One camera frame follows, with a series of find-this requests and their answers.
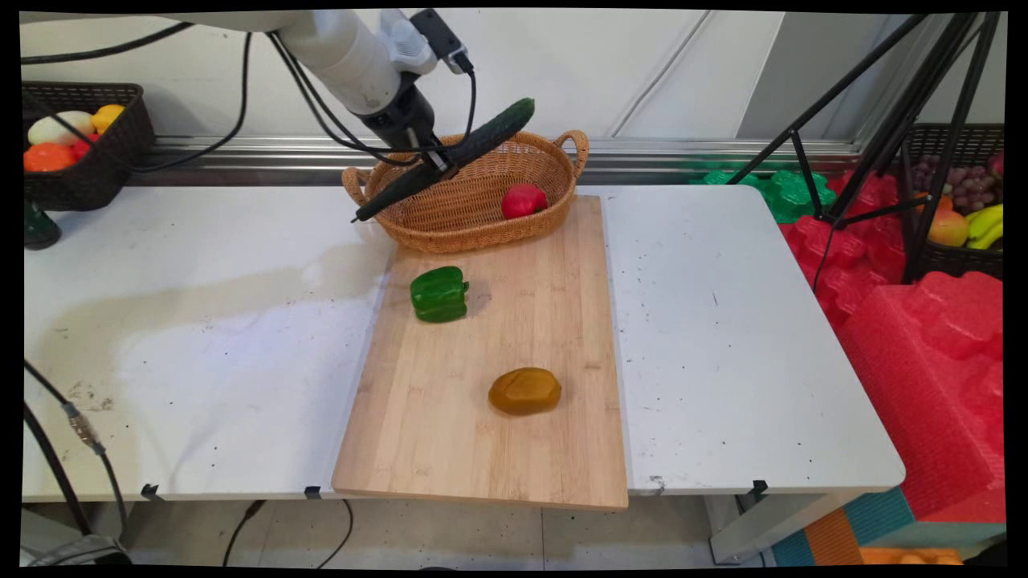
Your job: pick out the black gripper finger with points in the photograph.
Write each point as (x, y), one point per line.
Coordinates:
(446, 160)
(422, 160)

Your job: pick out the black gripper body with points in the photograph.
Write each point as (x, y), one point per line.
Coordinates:
(401, 116)

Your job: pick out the long dark green cucumber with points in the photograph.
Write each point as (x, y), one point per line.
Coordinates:
(490, 130)

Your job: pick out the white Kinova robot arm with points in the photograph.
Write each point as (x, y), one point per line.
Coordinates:
(337, 48)

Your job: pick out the red apple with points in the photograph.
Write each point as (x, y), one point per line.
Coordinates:
(522, 201)

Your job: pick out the green bell pepper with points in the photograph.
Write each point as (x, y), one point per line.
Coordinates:
(439, 295)

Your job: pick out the yellow-brown potato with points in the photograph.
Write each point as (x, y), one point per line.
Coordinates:
(524, 391)

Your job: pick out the bamboo cutting board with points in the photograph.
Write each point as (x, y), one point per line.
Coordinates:
(490, 449)

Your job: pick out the yellow lemon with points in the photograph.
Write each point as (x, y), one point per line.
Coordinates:
(108, 117)

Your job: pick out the black woven basket with melon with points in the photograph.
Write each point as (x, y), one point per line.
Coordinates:
(96, 181)

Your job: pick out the small red fruit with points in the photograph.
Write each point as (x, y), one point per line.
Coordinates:
(83, 147)

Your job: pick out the pale white melon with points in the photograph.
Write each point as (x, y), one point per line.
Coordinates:
(60, 127)

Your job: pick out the green foam puzzle mat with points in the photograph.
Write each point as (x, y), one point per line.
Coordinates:
(791, 197)

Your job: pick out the orange fruit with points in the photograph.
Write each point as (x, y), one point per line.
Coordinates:
(48, 157)

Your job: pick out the dark green stand foot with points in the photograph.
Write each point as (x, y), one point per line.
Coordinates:
(40, 229)

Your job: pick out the red foam puzzle mat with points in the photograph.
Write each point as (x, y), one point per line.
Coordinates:
(851, 257)

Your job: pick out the black tripod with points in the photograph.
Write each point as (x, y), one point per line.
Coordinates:
(907, 120)

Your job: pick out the white table leg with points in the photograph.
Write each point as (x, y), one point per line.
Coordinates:
(763, 530)

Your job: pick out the orange-yellow mango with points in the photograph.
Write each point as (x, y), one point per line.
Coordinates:
(948, 229)

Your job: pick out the purple grape bunch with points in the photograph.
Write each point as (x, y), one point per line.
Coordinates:
(960, 183)

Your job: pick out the black woven basket with grapes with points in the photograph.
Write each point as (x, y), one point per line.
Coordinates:
(956, 261)

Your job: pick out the yellow banana bunch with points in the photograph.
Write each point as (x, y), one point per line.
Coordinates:
(988, 225)

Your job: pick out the teal and orange foam mat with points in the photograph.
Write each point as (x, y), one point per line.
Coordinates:
(875, 522)

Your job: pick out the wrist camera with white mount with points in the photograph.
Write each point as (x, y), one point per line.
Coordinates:
(438, 36)

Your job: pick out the metal wall rail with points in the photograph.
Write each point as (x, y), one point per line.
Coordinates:
(683, 152)

